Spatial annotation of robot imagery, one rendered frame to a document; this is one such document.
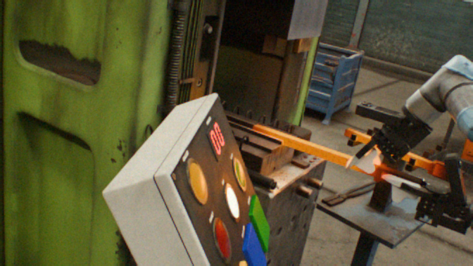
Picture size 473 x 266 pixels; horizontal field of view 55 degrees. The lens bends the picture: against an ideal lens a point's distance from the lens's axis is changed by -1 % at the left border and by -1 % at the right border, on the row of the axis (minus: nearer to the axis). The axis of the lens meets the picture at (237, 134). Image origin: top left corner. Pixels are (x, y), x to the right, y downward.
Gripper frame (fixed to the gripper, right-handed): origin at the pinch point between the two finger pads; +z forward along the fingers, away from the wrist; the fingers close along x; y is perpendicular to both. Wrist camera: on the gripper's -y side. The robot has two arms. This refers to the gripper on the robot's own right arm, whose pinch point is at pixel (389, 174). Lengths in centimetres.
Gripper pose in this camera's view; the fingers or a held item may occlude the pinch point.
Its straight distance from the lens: 116.7
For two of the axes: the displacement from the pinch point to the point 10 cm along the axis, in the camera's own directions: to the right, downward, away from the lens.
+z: -8.4, -3.1, 4.4
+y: -1.6, 9.3, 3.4
